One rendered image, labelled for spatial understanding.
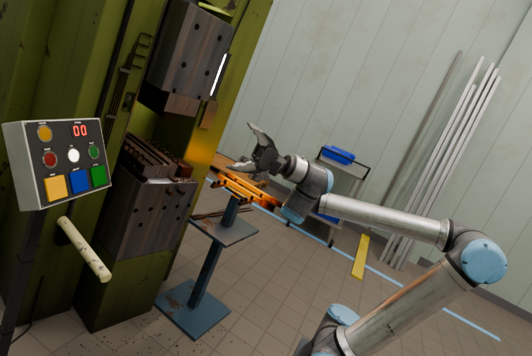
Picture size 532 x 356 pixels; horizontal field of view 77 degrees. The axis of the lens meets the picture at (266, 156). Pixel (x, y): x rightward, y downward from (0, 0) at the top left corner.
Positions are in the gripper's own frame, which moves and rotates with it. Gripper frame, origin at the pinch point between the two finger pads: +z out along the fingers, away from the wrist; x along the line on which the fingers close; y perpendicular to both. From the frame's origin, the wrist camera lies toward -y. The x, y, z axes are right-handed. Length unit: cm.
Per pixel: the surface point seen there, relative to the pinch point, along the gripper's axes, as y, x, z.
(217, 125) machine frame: 111, -13, -21
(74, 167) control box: 32, -36, 39
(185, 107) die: 76, -6, 6
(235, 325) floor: 80, -129, -84
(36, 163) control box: 21, -34, 49
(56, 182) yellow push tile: 23, -39, 42
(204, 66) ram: 77, 16, 6
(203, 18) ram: 72, 35, 16
